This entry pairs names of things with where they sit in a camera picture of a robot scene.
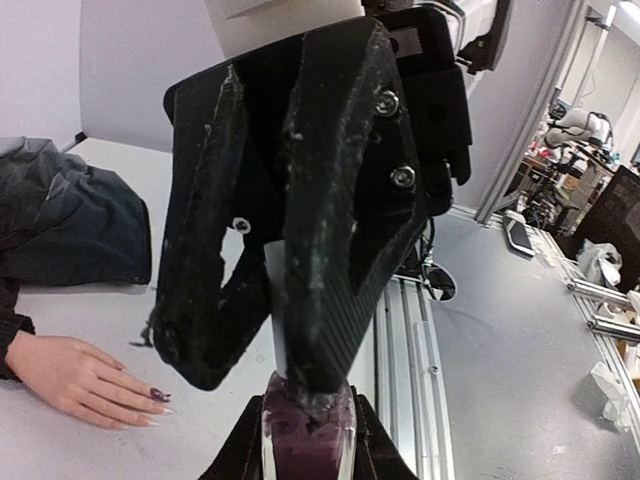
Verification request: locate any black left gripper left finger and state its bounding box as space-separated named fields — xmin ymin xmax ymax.
xmin=199 ymin=396 xmax=263 ymax=480

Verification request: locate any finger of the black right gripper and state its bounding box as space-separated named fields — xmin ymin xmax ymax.
xmin=142 ymin=65 xmax=271 ymax=391

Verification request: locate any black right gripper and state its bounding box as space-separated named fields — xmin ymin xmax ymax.
xmin=280 ymin=7 xmax=472 ymax=405

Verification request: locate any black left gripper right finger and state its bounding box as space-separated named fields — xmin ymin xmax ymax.
xmin=353 ymin=393 xmax=418 ymax=480

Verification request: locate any white nail polish cap brush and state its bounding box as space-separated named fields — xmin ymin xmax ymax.
xmin=264 ymin=240 xmax=287 ymax=379

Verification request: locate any mannequin hand with long nails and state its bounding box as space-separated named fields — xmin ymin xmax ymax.
xmin=5 ymin=331 xmax=170 ymax=430

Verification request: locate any grey and black jacket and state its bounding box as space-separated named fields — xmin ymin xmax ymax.
xmin=1 ymin=137 xmax=152 ymax=352

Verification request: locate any black computer monitor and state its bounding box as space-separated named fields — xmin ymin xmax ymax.
xmin=563 ymin=166 xmax=639 ymax=293

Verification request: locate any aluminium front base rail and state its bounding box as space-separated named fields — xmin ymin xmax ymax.
xmin=373 ymin=277 xmax=456 ymax=479

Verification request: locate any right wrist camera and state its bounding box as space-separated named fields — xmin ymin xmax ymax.
xmin=206 ymin=0 xmax=364 ymax=58

